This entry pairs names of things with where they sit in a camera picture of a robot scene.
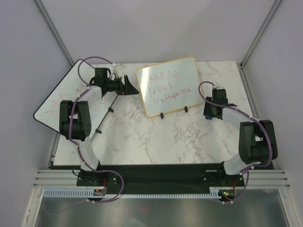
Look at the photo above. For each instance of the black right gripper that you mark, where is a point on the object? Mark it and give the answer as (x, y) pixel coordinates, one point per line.
(207, 111)

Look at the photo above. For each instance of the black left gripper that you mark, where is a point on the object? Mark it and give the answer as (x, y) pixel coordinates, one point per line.
(125, 85)

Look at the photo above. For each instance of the blue whiteboard eraser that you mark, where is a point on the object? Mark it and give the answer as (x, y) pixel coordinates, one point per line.
(209, 117)

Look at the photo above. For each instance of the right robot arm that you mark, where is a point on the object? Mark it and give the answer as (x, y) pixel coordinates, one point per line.
(257, 140)

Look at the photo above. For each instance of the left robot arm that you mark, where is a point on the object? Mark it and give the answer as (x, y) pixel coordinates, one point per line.
(74, 117)

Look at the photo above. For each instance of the yellow framed whiteboard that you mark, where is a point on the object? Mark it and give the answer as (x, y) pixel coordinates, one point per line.
(169, 86)

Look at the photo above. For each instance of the black framed whiteboard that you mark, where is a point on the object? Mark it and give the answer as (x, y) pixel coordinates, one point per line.
(70, 86)

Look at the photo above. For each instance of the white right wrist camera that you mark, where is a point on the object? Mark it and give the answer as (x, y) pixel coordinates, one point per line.
(219, 88)

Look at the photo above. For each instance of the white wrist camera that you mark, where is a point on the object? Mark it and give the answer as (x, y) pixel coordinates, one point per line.
(219, 88)
(118, 68)

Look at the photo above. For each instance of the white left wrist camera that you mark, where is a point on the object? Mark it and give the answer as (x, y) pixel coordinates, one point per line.
(118, 68)

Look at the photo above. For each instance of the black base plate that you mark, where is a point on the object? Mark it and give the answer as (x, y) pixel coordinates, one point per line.
(167, 188)

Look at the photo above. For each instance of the aluminium rail frame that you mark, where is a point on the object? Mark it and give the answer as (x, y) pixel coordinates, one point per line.
(255, 179)

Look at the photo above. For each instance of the right aluminium corner post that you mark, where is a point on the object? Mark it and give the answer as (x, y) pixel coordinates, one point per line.
(271, 13)

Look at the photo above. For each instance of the white slotted cable duct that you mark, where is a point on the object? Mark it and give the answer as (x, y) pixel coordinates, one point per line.
(94, 194)

